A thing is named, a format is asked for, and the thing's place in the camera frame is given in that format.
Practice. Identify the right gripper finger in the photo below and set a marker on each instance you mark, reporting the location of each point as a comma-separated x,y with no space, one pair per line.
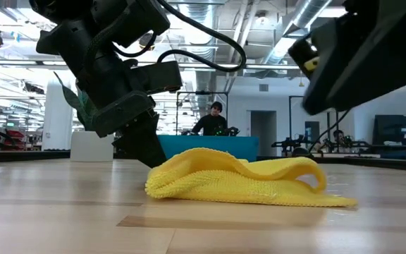
365,67

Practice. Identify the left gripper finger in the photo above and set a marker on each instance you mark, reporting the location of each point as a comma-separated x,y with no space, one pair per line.
143,141

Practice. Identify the yellow microfiber towel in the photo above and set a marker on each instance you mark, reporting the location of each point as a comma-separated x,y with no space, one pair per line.
241,187

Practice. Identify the blue plastic basket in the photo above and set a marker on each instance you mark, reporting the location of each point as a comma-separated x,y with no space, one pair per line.
231,146

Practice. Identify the green plant in white pot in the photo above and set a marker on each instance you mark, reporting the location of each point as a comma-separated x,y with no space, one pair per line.
90,148

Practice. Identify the large black background screen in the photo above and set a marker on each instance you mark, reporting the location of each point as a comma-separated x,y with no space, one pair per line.
393,128

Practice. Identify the person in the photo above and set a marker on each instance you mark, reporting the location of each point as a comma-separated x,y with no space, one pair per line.
338,135
210,123

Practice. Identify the black background robot rig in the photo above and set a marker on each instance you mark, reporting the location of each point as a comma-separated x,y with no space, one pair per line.
294,144

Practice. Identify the red storage bins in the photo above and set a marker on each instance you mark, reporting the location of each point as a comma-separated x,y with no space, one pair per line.
14,135

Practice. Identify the grey door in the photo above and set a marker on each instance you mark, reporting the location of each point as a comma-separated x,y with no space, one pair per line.
263,134

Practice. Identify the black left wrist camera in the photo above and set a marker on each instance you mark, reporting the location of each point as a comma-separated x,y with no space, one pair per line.
160,75

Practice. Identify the silver ribbed ceiling duct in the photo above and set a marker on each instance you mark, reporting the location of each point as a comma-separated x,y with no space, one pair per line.
203,14

